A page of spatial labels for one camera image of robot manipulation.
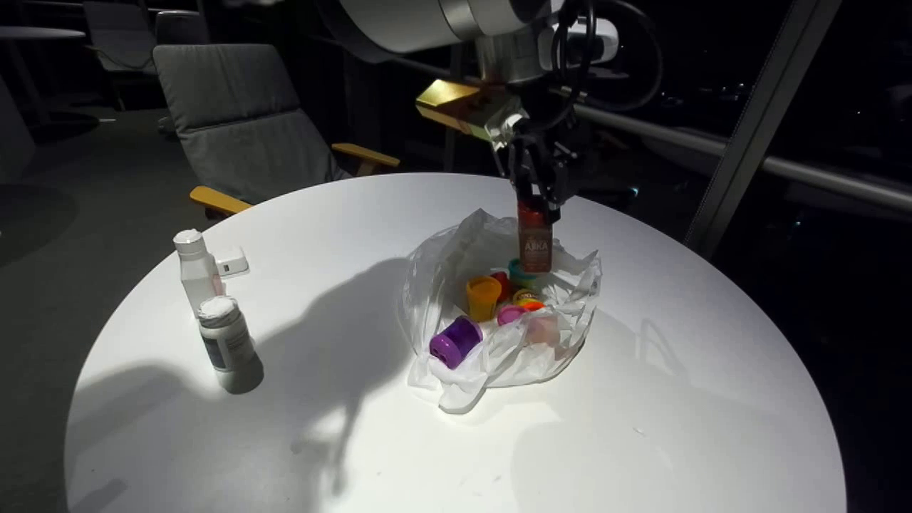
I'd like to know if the grey chair with wooden arms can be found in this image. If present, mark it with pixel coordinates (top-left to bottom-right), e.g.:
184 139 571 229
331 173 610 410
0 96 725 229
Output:
152 41 402 219

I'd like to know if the dim grey background chair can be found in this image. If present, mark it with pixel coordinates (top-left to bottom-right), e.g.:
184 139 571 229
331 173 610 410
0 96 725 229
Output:
83 0 160 79

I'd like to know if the square white bottle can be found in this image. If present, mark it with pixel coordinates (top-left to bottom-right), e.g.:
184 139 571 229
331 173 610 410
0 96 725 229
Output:
172 226 229 323

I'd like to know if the dark round background table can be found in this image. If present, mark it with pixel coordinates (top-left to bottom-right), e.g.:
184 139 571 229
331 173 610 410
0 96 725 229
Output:
0 24 88 46

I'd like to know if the purple plastic container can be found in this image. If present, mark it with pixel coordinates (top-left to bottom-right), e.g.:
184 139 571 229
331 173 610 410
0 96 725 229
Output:
427 314 489 371

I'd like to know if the white power adapter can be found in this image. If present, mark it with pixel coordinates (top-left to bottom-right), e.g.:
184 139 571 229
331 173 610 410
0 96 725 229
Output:
214 247 252 280

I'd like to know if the white plastic bag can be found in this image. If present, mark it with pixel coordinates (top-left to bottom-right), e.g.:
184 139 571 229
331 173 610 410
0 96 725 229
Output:
396 206 607 417

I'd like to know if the horizontal metal rail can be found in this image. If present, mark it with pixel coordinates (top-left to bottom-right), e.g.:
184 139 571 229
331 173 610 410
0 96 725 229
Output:
568 100 912 213

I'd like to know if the white bottle with blue label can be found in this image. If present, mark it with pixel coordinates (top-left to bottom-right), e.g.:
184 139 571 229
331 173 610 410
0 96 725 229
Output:
197 294 268 397

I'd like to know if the orange play dough tub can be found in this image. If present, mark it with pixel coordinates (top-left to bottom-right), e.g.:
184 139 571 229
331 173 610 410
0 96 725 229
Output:
463 270 509 326

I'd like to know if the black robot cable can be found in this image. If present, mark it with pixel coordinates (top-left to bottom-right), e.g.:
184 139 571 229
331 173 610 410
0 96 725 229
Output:
546 0 668 132

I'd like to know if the teal play dough tub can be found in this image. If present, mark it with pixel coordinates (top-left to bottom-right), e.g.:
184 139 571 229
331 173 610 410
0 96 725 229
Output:
509 256 540 287

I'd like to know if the spice jar with red lid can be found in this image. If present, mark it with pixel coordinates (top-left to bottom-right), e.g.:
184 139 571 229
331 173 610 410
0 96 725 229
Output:
517 199 559 280

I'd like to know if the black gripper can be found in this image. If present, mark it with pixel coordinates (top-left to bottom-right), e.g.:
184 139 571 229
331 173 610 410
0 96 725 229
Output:
489 96 588 226

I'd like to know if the vertical metal post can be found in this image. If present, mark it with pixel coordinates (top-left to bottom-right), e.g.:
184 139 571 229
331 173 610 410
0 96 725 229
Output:
681 0 844 256

